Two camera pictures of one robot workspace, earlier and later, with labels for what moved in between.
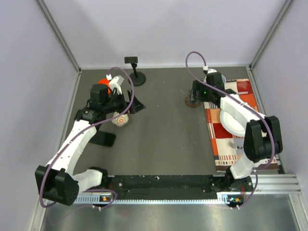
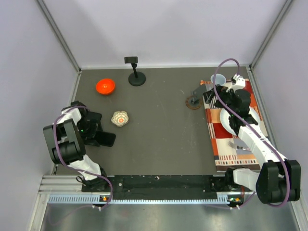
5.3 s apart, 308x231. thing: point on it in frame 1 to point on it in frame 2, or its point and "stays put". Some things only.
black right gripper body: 204,91 to 227,96
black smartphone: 104,138 stays put
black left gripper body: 117,103 to 87,128
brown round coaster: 190,102 stays put
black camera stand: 138,78 stays put
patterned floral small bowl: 121,120 stays put
